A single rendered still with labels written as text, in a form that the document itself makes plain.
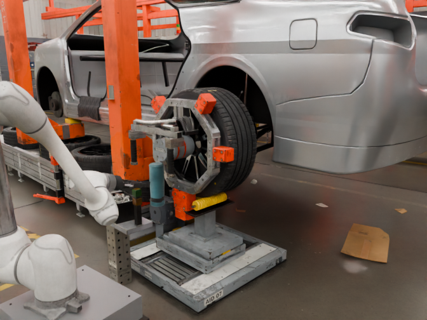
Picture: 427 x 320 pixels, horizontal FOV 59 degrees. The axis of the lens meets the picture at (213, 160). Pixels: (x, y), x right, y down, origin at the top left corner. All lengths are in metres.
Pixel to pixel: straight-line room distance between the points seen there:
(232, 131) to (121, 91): 0.84
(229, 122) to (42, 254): 1.12
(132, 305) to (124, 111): 1.33
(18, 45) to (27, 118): 2.94
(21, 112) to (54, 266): 0.57
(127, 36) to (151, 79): 2.59
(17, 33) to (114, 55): 1.91
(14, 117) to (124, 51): 1.28
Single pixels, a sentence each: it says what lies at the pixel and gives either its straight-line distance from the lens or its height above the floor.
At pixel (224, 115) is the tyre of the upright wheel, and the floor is 1.05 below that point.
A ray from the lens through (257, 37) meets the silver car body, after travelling 2.34.
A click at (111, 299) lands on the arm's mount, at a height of 0.40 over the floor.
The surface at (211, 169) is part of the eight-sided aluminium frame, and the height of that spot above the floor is 0.76.
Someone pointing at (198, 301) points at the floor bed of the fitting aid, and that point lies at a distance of 2.16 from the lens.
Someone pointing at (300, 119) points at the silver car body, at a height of 1.02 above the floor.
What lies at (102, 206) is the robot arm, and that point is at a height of 0.74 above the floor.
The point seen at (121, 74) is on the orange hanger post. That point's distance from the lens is 2.52.
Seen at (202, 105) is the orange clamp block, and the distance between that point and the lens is 2.02.
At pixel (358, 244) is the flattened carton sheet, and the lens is 3.09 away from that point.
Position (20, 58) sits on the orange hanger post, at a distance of 4.30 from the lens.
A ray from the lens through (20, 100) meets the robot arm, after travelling 1.37.
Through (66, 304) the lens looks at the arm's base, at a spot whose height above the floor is 0.44.
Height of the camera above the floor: 1.30
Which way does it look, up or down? 14 degrees down
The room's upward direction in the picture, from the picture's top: straight up
